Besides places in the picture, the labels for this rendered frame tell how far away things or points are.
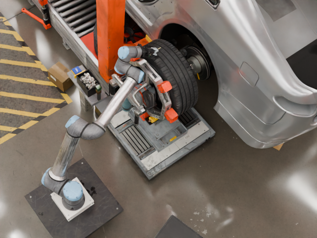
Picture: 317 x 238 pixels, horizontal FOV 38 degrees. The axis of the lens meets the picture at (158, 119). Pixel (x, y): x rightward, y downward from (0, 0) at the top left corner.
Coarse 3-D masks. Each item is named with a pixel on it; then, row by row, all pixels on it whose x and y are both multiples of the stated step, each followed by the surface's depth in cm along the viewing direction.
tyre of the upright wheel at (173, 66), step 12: (168, 48) 367; (156, 60) 358; (168, 60) 360; (180, 60) 362; (168, 72) 357; (180, 72) 360; (192, 72) 365; (180, 84) 360; (192, 84) 366; (180, 96) 363; (192, 96) 372; (156, 108) 404; (180, 108) 371
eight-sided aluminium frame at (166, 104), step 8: (136, 64) 368; (144, 64) 364; (152, 72) 362; (152, 80) 358; (160, 80) 357; (160, 96) 363; (168, 96) 363; (144, 104) 403; (168, 104) 365; (152, 112) 396; (160, 112) 390
